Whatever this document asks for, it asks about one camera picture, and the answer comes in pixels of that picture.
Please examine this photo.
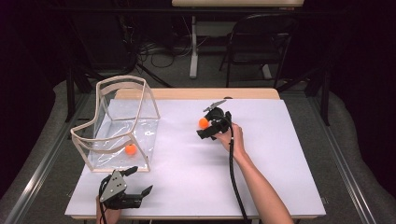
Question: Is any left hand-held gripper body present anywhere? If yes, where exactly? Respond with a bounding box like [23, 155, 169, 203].
[98, 169, 143, 210]

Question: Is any wooden table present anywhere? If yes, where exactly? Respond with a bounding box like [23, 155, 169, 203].
[64, 87, 327, 220]

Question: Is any clear plastic bag beige trim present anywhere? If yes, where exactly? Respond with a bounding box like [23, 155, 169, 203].
[70, 75, 162, 174]

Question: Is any white table sheet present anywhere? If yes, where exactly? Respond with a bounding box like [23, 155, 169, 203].
[64, 98, 327, 217]

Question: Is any metal floor rail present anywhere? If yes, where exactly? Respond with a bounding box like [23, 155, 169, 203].
[3, 92, 92, 224]
[306, 91, 378, 224]

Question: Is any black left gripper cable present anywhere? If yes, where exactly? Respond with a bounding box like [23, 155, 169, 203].
[98, 175, 110, 224]

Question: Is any bundle of floor cables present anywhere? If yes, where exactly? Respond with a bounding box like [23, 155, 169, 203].
[135, 38, 194, 69]

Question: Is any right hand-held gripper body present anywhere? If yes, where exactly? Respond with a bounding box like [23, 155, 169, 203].
[203, 99, 233, 141]

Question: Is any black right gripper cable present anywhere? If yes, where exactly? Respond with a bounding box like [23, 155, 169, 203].
[227, 119, 252, 224]

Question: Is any person's left hand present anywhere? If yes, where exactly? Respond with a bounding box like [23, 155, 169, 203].
[95, 195, 122, 224]

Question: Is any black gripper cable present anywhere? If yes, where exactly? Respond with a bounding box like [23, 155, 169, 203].
[98, 175, 110, 224]
[227, 119, 252, 224]

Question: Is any black folding chair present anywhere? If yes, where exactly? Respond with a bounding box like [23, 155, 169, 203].
[219, 13, 299, 89]

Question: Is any white desk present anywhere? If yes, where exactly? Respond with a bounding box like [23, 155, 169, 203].
[171, 0, 308, 80]

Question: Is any person's right hand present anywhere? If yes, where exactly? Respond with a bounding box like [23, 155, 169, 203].
[212, 122, 248, 161]

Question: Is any black metal stand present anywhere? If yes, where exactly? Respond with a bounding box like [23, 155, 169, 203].
[64, 65, 77, 123]

